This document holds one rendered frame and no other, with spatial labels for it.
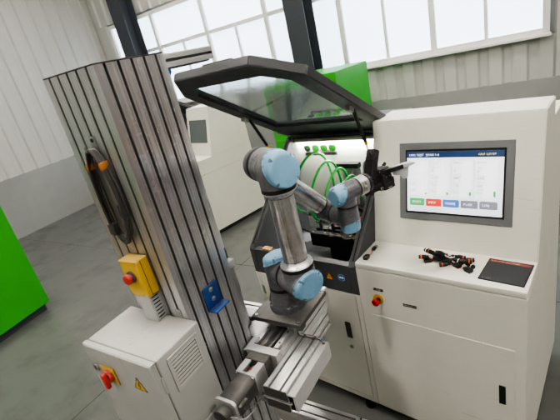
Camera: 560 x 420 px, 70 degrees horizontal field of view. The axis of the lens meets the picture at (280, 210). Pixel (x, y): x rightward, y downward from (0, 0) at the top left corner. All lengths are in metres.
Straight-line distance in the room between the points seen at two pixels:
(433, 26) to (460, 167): 4.04
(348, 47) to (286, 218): 5.03
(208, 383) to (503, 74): 5.09
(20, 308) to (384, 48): 5.30
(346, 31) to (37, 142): 5.66
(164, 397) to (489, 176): 1.44
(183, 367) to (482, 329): 1.16
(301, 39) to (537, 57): 2.88
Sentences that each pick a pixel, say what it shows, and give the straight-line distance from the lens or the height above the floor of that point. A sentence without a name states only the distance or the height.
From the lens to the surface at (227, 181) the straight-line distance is 5.09.
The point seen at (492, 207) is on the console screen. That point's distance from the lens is 1.84.
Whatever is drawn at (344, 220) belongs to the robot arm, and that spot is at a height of 1.34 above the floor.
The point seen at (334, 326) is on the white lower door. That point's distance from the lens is 2.25.
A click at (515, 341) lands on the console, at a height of 0.75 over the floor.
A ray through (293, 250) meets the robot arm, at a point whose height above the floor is 1.35.
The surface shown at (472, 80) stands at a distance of 5.78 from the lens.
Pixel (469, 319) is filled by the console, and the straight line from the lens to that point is 1.83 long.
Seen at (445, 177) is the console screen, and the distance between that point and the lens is 1.87.
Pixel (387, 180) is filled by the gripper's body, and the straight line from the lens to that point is 1.56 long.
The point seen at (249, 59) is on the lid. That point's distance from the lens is 1.52.
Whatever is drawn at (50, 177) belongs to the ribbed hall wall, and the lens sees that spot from 8.43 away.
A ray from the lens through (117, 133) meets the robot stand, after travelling 1.17.
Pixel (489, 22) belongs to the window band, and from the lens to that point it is 5.73.
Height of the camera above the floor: 1.95
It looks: 21 degrees down
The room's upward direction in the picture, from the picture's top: 14 degrees counter-clockwise
